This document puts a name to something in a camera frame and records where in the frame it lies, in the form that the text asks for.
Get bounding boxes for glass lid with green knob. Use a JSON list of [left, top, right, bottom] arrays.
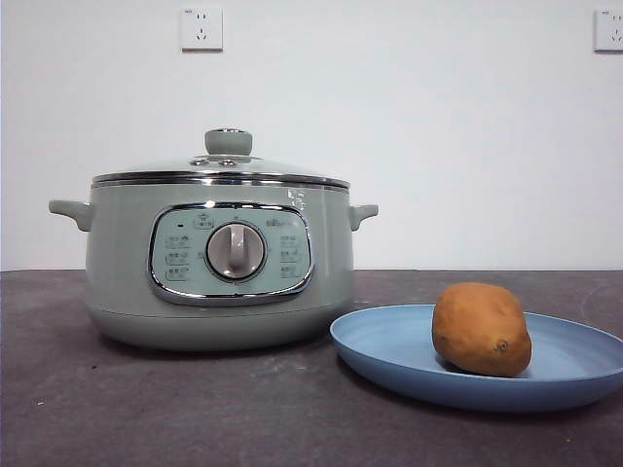
[[91, 127, 351, 189]]

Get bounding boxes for brown potato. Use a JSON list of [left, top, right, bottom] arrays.
[[431, 282, 533, 378]]

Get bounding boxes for blue round plate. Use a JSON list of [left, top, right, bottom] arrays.
[[329, 304, 623, 414]]

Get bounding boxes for pale green electric steamer pot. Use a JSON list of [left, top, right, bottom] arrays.
[[47, 180, 380, 353]]

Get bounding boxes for white wall socket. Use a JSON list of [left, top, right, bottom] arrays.
[[593, 8, 623, 54], [180, 6, 225, 54]]

